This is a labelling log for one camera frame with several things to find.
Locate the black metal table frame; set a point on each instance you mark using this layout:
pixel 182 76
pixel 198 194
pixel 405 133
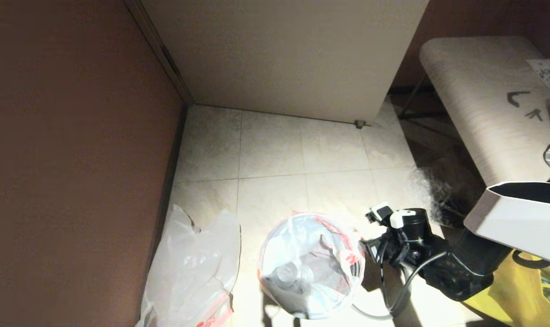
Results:
pixel 420 116

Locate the white plastic bag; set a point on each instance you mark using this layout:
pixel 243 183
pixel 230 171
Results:
pixel 193 272

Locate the black round trash bin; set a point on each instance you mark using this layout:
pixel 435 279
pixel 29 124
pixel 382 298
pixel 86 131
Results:
pixel 286 305

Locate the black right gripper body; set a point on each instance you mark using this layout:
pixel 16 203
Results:
pixel 413 245

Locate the white door panel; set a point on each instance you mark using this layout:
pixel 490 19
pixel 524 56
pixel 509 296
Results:
pixel 284 54

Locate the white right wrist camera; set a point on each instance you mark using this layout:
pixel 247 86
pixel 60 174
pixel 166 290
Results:
pixel 402 218

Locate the clear plastic bottle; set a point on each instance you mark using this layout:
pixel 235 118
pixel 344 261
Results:
pixel 305 274
pixel 286 274

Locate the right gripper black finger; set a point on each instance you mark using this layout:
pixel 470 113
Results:
pixel 378 259
pixel 370 245

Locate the brown door frame strip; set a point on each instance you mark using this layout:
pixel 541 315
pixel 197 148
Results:
pixel 154 41

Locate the small black hex keys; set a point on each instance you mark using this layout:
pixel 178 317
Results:
pixel 533 115

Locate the yellow plastic bag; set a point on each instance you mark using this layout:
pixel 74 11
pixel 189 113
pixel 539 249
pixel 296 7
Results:
pixel 515 299

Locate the small grey door stopper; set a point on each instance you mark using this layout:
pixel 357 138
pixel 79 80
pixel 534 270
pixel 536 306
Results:
pixel 359 124

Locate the black L-shaped hex key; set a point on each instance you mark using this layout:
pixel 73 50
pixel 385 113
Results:
pixel 512 99

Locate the crumpled clear plastic bag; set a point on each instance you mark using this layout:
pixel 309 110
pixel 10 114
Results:
pixel 438 195

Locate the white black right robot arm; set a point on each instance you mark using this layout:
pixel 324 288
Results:
pixel 520 227

